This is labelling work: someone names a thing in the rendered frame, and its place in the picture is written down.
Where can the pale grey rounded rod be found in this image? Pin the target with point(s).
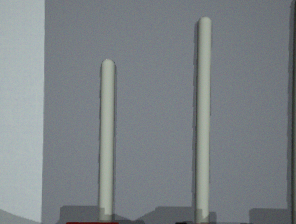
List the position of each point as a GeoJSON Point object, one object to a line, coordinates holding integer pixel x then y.
{"type": "Point", "coordinates": [106, 168]}

